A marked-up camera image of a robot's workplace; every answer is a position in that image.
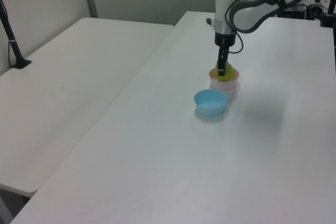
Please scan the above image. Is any green pear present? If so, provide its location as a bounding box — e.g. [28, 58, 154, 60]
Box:
[214, 60, 236, 82]

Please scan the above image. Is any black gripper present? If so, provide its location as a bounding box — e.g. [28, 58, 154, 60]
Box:
[214, 31, 236, 77]

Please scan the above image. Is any blue plastic bowl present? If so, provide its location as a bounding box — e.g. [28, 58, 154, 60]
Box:
[194, 89, 228, 117]

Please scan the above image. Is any black clamp-on camera stand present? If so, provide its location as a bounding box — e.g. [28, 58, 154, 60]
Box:
[319, 0, 336, 28]
[0, 0, 33, 70]

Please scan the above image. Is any pink plastic bowl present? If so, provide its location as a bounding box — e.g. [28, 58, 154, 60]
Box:
[208, 68, 240, 90]

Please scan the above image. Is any grey background equipment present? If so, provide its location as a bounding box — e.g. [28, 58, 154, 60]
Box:
[280, 0, 325, 20]

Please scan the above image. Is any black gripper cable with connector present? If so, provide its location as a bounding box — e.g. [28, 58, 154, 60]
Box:
[227, 31, 245, 55]

